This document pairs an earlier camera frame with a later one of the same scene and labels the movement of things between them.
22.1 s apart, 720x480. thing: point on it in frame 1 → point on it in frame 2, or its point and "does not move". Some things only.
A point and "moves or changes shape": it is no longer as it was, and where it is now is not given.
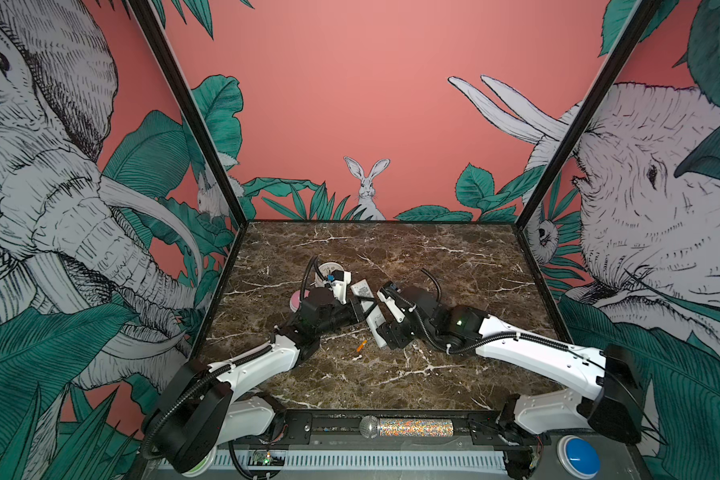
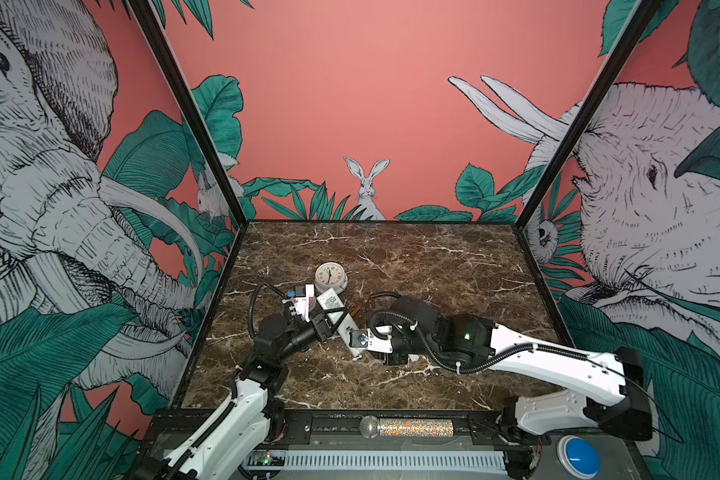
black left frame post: (157, 32) does not move
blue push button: (577, 457) does not move
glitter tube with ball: (372, 427) does not move
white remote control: (365, 302) moves or changes shape
